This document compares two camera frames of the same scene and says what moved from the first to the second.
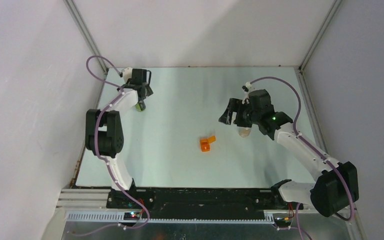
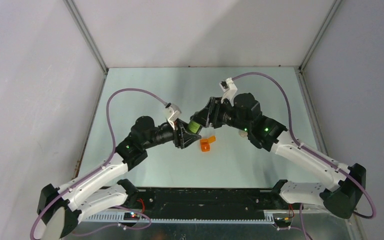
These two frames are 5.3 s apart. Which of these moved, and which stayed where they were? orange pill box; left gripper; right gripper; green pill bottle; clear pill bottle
Moved: right gripper; green pill bottle; left gripper
Stayed: orange pill box; clear pill bottle
